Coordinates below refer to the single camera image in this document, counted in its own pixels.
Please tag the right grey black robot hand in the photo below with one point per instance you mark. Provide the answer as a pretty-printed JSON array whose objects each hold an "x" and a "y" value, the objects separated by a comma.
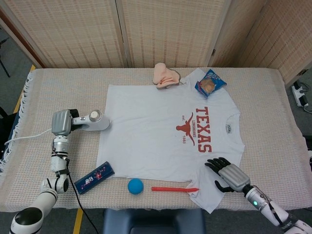
[{"x": 235, "y": 176}]

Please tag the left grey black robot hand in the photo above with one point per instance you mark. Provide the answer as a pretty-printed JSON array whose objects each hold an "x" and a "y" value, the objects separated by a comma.
[{"x": 61, "y": 122}]

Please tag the white steam iron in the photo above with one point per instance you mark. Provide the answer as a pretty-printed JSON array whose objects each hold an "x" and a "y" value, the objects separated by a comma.
[{"x": 97, "y": 122}]

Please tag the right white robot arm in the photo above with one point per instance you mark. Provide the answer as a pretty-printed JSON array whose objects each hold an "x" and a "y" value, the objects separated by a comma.
[{"x": 265, "y": 207}]

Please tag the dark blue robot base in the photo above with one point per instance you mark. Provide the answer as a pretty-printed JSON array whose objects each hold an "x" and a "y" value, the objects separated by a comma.
[{"x": 153, "y": 221}]

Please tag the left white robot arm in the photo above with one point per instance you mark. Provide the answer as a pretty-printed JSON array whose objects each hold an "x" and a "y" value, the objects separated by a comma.
[{"x": 46, "y": 195}]

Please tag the beige woven tablecloth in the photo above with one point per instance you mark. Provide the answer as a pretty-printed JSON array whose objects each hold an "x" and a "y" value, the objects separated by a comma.
[{"x": 73, "y": 90}]

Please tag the dark blue pencil box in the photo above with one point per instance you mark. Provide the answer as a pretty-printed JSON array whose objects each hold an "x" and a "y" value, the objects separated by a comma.
[{"x": 95, "y": 178}]

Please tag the red candle stick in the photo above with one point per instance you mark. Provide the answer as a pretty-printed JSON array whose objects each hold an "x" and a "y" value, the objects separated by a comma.
[{"x": 168, "y": 188}]

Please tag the white Texas print T-shirt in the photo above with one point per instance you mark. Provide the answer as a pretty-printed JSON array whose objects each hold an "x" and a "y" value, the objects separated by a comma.
[{"x": 151, "y": 136}]

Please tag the blue rubber ball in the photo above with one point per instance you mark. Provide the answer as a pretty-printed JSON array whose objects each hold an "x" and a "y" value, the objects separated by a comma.
[{"x": 135, "y": 186}]

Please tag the blue snack packet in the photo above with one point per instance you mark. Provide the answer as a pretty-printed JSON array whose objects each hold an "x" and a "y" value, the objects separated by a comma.
[{"x": 214, "y": 78}]

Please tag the white power strip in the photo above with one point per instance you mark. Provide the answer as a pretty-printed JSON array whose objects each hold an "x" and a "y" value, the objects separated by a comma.
[{"x": 299, "y": 93}]

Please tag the peach folded towel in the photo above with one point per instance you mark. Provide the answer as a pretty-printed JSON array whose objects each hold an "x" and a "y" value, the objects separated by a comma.
[{"x": 163, "y": 76}]

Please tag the woven wooden folding screen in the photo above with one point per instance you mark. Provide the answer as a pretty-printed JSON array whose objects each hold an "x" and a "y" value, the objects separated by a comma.
[{"x": 158, "y": 31}]

